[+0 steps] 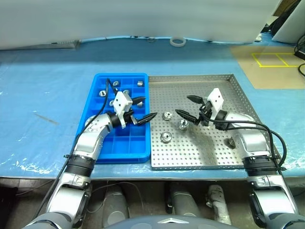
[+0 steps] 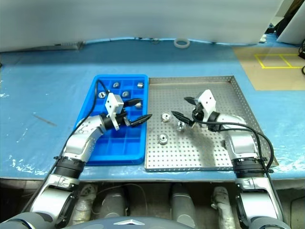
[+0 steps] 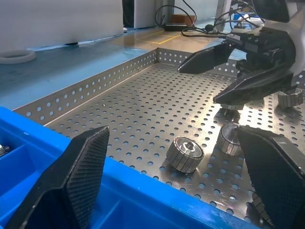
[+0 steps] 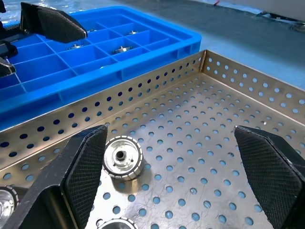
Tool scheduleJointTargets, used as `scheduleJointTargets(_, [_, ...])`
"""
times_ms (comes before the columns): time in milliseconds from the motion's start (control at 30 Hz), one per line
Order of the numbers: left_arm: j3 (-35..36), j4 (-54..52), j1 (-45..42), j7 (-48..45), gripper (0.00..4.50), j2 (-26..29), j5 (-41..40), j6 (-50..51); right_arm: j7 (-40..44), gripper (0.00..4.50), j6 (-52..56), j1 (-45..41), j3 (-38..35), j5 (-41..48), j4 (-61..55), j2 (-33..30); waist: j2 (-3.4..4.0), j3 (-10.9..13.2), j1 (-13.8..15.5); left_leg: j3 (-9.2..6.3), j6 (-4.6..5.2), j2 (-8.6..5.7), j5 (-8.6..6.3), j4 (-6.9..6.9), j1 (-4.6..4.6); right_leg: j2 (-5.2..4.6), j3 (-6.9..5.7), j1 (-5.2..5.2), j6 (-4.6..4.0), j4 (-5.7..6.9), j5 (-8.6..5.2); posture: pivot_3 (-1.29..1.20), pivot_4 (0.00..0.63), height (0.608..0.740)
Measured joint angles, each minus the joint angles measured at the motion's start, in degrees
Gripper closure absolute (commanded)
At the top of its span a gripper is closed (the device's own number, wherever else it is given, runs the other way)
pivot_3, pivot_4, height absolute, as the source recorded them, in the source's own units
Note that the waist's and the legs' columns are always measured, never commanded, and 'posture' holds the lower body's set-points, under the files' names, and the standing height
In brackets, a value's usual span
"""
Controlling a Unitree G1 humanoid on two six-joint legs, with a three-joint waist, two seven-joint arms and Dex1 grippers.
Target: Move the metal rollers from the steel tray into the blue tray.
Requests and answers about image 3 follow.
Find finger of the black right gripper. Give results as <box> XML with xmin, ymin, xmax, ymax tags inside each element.
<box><xmin>213</xmin><ymin>65</ymin><xmax>294</xmax><ymax>111</ymax></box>
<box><xmin>177</xmin><ymin>42</ymin><xmax>234</xmax><ymax>75</ymax></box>

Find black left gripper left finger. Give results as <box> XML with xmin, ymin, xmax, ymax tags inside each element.
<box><xmin>6</xmin><ymin>125</ymin><xmax>111</xmax><ymax>229</ymax></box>

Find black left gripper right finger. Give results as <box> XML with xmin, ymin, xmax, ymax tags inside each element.
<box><xmin>235</xmin><ymin>127</ymin><xmax>305</xmax><ymax>229</ymax></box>

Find brown cardboard box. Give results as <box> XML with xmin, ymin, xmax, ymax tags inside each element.
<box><xmin>171</xmin><ymin>13</ymin><xmax>195</xmax><ymax>27</ymax></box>

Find blue compartment tray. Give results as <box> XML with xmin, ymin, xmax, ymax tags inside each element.
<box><xmin>0</xmin><ymin>106</ymin><xmax>261</xmax><ymax>229</ymax></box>

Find black power adapter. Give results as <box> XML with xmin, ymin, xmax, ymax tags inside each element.
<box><xmin>163</xmin><ymin>22</ymin><xmax>186</xmax><ymax>32</ymax></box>

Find brown board sheet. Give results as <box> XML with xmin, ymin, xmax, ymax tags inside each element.
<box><xmin>109</xmin><ymin>30</ymin><xmax>216</xmax><ymax>52</ymax></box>

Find perforated metal tray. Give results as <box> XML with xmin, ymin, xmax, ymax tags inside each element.
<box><xmin>13</xmin><ymin>47</ymin><xmax>305</xmax><ymax>229</ymax></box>

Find white partition panel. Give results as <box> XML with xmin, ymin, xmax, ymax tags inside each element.
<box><xmin>0</xmin><ymin>0</ymin><xmax>125</xmax><ymax>52</ymax></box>

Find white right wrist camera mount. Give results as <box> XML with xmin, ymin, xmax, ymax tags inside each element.
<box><xmin>252</xmin><ymin>0</ymin><xmax>305</xmax><ymax>78</ymax></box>

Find black cable bundle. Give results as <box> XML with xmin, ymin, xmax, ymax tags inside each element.
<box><xmin>181</xmin><ymin>9</ymin><xmax>266</xmax><ymax>39</ymax></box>

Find black looped cable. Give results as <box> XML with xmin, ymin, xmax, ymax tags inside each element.
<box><xmin>154</xmin><ymin>4</ymin><xmax>199</xmax><ymax>32</ymax></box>

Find white tape ring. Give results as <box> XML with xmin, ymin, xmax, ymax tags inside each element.
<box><xmin>0</xmin><ymin>49</ymin><xmax>37</xmax><ymax>65</ymax></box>

